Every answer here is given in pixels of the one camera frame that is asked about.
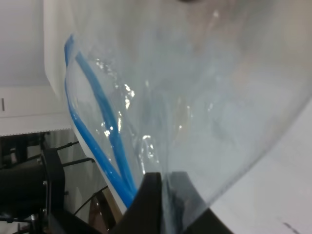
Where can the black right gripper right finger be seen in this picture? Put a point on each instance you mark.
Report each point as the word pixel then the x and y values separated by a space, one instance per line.
pixel 188 213

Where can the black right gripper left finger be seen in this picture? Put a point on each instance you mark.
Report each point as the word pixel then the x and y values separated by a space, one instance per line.
pixel 144 214

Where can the clear zip bag blue zipper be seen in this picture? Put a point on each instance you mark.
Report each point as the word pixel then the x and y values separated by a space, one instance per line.
pixel 205 87

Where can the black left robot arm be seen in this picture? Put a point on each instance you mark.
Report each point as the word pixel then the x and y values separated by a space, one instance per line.
pixel 32 188

